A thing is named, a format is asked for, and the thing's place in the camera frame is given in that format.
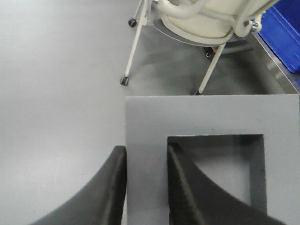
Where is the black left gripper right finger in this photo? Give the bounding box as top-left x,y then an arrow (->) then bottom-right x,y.
167,143 -> 282,225

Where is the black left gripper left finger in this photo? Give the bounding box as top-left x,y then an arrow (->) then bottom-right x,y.
35,145 -> 127,225

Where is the gray square base block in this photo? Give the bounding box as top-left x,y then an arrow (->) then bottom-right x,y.
125,94 -> 300,225

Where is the blue bin far right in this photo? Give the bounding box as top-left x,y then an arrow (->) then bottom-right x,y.
259,0 -> 300,74

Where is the beige wheeled chair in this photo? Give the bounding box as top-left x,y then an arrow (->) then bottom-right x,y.
120,0 -> 277,95

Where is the stainless steel rack frame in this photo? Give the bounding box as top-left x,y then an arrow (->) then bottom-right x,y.
247,33 -> 300,95

